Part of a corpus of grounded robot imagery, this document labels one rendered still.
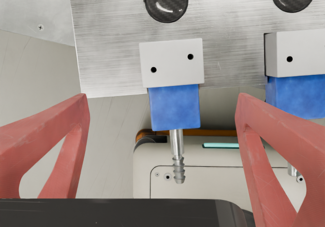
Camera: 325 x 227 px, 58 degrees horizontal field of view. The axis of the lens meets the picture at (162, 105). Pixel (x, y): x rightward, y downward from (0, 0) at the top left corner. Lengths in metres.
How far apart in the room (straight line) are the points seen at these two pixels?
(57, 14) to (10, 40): 0.92
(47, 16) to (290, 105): 0.25
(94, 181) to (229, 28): 1.06
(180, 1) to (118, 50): 0.07
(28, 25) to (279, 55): 0.25
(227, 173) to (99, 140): 0.53
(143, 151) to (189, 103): 0.66
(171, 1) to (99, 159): 1.00
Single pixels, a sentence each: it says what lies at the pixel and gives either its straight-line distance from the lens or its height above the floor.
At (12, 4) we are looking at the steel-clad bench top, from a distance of 0.36.
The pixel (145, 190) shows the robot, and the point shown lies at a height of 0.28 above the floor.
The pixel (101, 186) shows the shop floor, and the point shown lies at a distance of 1.26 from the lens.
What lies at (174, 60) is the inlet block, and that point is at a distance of 0.24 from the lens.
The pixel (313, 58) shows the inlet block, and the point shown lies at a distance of 0.26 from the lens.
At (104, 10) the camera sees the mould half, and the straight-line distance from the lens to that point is 0.27.
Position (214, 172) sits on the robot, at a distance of 0.92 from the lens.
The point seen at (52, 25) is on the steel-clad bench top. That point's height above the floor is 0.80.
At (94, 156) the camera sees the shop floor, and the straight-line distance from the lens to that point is 1.21.
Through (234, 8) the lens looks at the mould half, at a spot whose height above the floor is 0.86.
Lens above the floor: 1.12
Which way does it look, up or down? 81 degrees down
